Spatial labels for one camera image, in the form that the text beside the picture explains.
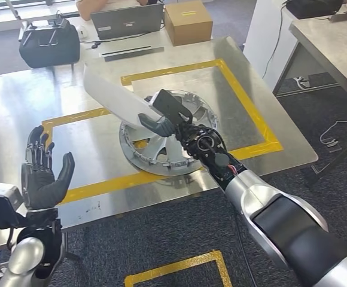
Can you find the grey flat metal bar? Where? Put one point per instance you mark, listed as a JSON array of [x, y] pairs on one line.
[[131, 53]]

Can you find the white curved plastic part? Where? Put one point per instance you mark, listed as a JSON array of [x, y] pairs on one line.
[[113, 97]]

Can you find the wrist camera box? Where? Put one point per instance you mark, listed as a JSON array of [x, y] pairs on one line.
[[170, 105], [0, 204]]

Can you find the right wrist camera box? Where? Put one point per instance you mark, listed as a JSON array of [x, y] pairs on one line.
[[170, 105]]

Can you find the white computer mouse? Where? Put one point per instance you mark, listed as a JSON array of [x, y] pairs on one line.
[[82, 32]]

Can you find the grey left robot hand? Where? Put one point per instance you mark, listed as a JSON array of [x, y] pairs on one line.
[[40, 186]]

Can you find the black carry bag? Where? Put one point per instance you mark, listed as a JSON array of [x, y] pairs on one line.
[[314, 8], [48, 47]]

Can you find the yellow tape square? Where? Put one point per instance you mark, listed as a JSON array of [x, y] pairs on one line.
[[173, 267]]

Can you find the grey laptop computer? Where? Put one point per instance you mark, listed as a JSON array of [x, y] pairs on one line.
[[128, 22]]

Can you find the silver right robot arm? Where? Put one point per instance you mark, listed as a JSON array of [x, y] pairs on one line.
[[281, 226]]

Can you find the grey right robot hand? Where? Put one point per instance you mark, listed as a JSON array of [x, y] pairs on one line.
[[161, 127]]

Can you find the silver wheel cover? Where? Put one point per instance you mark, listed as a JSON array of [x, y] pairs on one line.
[[150, 154]]

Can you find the person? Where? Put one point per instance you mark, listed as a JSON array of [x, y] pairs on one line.
[[89, 8]]

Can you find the stainless steel workbench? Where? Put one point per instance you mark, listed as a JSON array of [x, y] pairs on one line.
[[26, 103]]

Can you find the brown cardboard box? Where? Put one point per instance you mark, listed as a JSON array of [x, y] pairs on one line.
[[188, 25]]

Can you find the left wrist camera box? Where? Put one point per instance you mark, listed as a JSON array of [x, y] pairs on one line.
[[0, 204]]

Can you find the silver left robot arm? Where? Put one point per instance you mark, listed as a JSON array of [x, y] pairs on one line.
[[26, 257]]

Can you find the white cabinet panel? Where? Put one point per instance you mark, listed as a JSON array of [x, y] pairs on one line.
[[263, 35]]

